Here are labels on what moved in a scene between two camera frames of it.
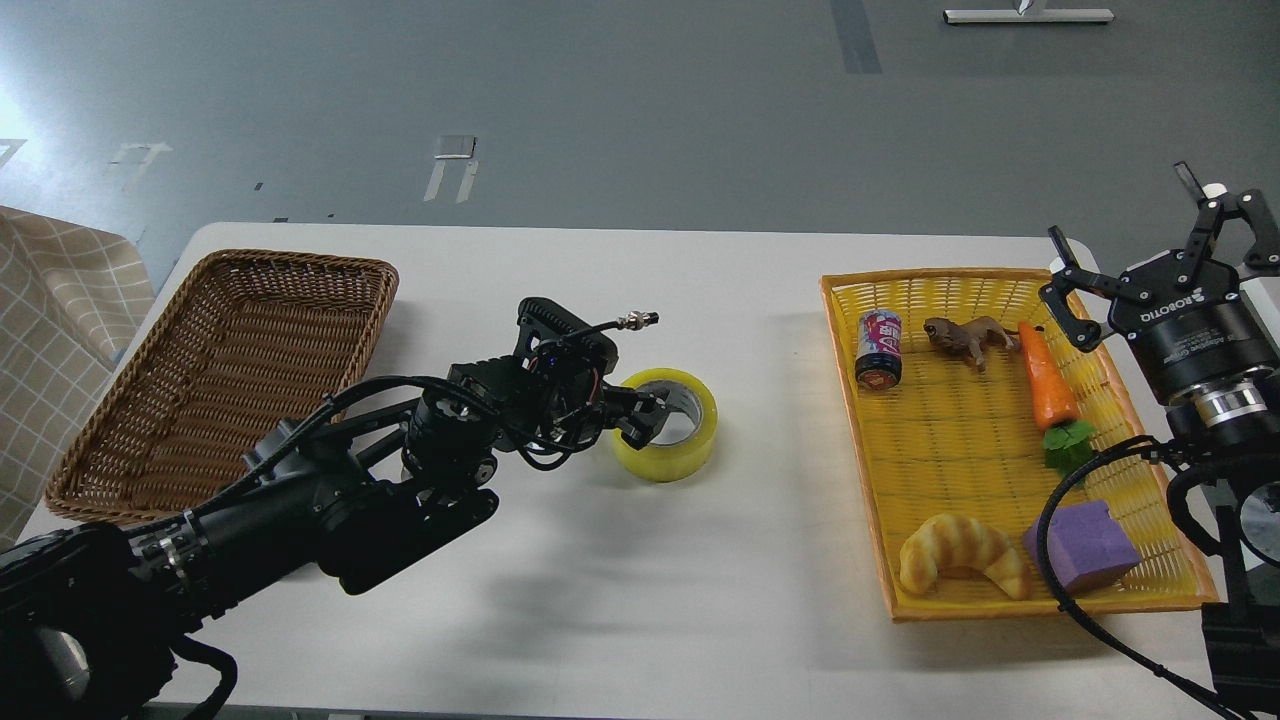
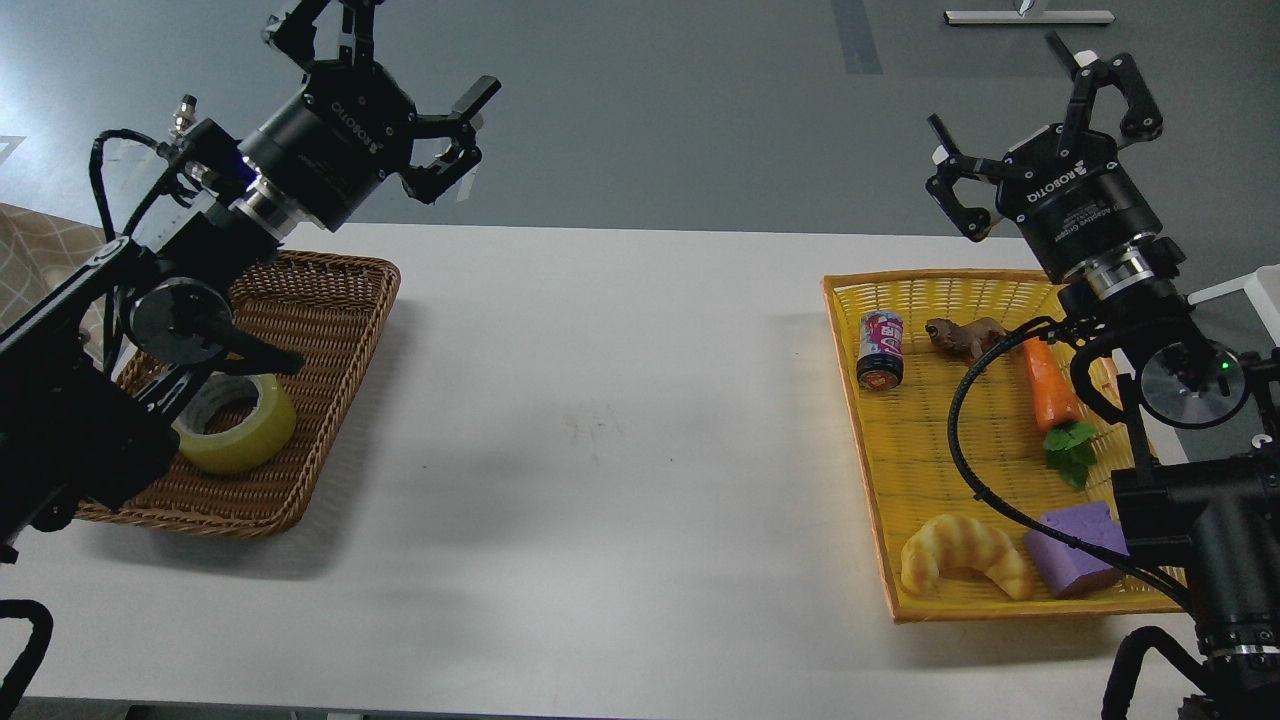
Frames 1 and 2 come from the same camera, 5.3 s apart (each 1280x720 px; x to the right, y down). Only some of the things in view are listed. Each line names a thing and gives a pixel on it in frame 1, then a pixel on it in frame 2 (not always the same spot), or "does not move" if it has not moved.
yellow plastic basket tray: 967,395 does not move
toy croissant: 958,541 does not move
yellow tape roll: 672,462 → 262,434
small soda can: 879,362 does not move
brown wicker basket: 251,336 does not move
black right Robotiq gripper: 1196,334 → 1071,202
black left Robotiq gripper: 559,394 → 353,124
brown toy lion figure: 968,337 does not move
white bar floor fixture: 1027,16 does not move
